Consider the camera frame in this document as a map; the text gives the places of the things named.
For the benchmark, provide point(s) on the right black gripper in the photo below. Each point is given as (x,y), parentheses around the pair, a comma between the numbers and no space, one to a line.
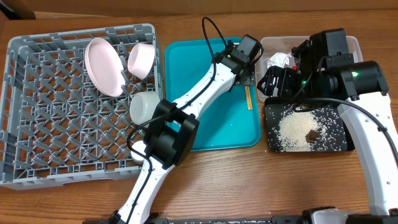
(278,79)

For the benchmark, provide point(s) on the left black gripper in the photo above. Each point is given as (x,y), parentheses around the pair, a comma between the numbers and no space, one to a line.
(252,78)

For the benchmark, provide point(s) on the white napkin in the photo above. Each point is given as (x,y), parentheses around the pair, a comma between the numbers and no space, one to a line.
(281,60)

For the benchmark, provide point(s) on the white rice pile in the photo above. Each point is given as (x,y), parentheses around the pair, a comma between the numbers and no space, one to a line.
(295,130)

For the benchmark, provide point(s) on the grey bowl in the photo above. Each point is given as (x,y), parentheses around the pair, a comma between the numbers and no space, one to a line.
(142,106)

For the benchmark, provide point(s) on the small white plate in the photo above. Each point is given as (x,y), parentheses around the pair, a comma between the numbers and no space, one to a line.
(141,59)

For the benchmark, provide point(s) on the large white plate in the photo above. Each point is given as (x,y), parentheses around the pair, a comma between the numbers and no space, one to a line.
(104,67)

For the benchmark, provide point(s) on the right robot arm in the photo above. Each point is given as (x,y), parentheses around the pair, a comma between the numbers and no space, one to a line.
(327,73)

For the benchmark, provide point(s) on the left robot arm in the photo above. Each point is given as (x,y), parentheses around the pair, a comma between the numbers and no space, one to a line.
(164,141)

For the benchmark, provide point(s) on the clear plastic bin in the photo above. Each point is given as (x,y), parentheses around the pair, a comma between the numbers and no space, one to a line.
(283,44)

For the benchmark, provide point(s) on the black tray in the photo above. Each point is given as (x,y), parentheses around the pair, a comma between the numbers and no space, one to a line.
(273,124)

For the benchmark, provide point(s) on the teal serving tray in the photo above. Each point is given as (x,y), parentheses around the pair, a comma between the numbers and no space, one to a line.
(227,123)

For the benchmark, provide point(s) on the grey plastic dish rack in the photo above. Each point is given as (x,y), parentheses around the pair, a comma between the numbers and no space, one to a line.
(56,127)

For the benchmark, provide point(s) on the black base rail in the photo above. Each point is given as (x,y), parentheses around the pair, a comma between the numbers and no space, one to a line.
(283,219)

